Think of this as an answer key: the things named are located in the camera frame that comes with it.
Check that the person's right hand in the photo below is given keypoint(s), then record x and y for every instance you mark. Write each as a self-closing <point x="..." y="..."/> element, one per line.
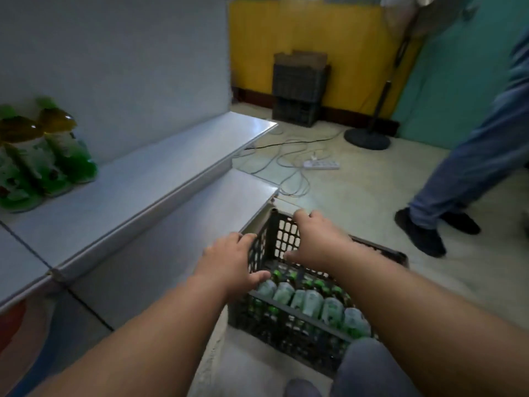
<point x="322" y="243"/>

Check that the person's left hand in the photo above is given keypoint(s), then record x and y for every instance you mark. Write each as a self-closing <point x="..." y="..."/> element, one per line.
<point x="225" y="264"/>

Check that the person's left thumb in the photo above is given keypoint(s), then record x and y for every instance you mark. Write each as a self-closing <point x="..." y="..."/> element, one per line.
<point x="257" y="279"/>

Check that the person's right thumb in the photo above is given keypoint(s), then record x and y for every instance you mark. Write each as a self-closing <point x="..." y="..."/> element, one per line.
<point x="294" y="255"/>

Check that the black plastic crate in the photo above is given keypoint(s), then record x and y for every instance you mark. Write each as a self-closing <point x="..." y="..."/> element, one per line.
<point x="272" y="235"/>

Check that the person's right forearm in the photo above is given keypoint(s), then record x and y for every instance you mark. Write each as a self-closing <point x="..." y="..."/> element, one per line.
<point x="413" y="322"/>

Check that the person's left forearm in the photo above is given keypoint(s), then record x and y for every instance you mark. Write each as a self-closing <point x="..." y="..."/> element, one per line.
<point x="144" y="347"/>

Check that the cluster of green drink bottles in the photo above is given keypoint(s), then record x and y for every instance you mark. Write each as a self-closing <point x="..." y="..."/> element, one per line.
<point x="312" y="303"/>

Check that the white power strip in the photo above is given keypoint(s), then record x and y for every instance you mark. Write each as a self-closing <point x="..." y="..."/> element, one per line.
<point x="321" y="164"/>

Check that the person's grey trouser leg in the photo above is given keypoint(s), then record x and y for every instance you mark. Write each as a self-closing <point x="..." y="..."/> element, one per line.
<point x="368" y="367"/>

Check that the black standing fan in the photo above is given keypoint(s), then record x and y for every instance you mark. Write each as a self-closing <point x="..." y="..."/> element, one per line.
<point x="368" y="138"/>

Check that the grey metal shelf unit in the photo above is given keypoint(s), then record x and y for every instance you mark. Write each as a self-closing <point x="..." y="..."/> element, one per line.
<point x="144" y="190"/>

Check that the stack of dark plastic crates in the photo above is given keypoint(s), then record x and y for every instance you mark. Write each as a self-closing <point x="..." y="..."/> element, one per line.
<point x="299" y="92"/>

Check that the green capped amber drink bottle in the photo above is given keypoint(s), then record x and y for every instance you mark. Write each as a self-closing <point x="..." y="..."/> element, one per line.
<point x="35" y="161"/>
<point x="68" y="146"/>

